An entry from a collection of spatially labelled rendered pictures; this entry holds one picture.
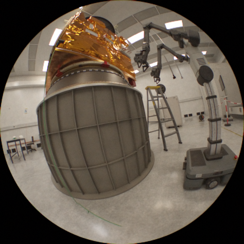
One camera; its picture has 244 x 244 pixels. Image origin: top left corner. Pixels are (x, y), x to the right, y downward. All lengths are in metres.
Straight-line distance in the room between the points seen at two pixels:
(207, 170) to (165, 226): 0.54
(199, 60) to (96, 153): 1.30
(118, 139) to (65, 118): 0.55
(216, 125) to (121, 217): 1.14
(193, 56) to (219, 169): 1.00
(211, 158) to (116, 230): 1.00
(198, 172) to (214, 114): 0.52
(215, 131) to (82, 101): 1.26
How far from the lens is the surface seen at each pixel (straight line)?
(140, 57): 0.86
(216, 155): 1.01
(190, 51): 1.00
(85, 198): 1.07
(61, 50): 1.27
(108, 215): 0.89
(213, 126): 0.91
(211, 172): 0.88
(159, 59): 1.33
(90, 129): 0.75
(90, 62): 1.32
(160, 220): 0.82
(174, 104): 4.22
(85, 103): 0.78
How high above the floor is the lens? 0.77
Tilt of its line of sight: 1 degrees down
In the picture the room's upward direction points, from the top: 10 degrees counter-clockwise
